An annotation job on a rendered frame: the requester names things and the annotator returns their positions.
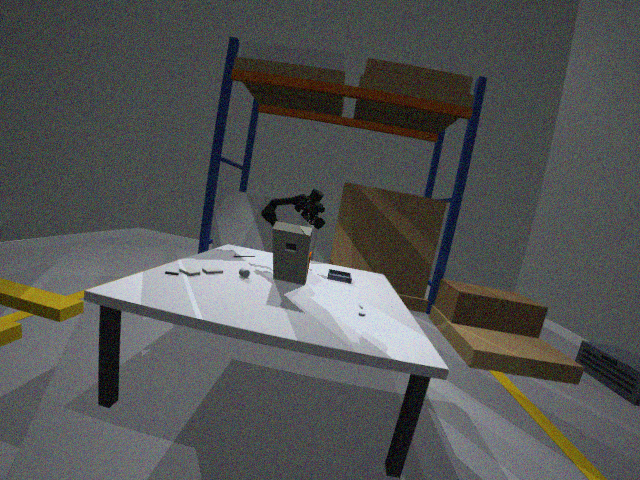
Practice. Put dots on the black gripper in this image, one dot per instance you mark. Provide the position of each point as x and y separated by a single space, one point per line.
309 214

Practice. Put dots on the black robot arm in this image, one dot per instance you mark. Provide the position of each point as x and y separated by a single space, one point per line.
268 213

